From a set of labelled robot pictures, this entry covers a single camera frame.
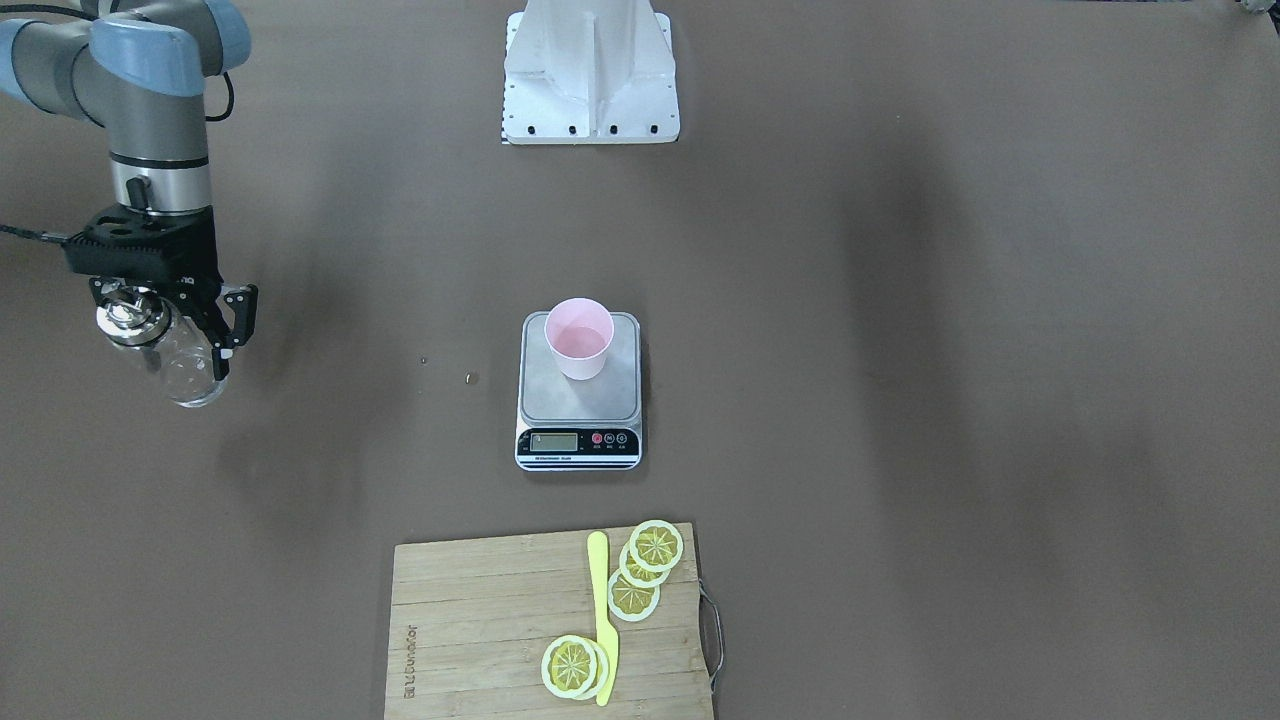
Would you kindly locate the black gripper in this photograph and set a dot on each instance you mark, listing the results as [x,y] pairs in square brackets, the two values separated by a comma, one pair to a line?
[196,262]

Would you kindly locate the pink plastic cup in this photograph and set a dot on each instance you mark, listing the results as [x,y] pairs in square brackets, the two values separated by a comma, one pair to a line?
[579,332]

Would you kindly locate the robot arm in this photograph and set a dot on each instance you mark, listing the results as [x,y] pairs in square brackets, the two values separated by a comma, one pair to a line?
[138,70]

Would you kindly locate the silver digital kitchen scale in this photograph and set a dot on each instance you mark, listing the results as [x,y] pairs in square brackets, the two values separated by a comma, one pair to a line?
[568,425]

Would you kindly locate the bamboo cutting board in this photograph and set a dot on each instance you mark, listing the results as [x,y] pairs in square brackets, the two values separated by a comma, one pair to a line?
[470,620]

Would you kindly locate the yellow plastic knife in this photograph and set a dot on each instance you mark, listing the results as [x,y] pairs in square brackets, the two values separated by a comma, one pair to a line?
[599,557]

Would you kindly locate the lemon slice middle of stack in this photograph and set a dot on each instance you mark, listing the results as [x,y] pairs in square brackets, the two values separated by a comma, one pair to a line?
[638,577]

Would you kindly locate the lemon slice near knife tip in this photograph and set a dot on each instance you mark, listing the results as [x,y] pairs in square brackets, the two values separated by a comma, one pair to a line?
[575,668]

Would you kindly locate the lemon slice back of stack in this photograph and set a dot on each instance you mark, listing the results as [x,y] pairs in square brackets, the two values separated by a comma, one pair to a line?
[629,602]

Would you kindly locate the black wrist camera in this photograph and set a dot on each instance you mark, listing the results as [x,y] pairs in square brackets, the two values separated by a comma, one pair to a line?
[123,243]

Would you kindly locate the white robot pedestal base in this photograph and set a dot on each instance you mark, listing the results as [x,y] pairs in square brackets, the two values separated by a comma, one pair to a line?
[589,73]

